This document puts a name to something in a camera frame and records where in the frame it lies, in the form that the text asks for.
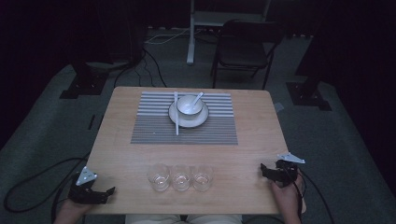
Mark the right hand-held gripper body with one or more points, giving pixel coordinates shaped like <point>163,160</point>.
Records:
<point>287,171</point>

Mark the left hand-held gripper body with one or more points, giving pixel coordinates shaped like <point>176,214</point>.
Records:
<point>81,190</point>

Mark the person's left hand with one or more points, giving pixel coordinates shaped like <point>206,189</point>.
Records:
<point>73,208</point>

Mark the person's right hand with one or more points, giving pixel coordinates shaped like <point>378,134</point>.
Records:
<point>288,196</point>

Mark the clear drinking glass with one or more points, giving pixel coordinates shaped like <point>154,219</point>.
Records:
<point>181,178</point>
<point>159,178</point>
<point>202,178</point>

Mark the person's legs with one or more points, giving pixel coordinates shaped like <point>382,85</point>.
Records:
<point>155,219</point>

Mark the grey striped placemat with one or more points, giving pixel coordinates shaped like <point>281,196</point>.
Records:
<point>214,134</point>

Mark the grey tape piece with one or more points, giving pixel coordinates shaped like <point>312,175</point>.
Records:
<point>278,107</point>

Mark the black stand base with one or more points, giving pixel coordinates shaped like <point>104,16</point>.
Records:
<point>308,98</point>
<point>84,87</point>

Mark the white plate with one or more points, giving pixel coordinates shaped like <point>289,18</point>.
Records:
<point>195,123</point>

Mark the white bowl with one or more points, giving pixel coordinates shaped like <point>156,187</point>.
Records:
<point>187,109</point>

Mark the white spoon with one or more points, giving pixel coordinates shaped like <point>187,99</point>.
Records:
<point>198,97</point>

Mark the black folding chair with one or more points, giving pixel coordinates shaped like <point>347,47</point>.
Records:
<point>246,54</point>

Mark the white desk frame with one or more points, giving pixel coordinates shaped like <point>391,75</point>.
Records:
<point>190,46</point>

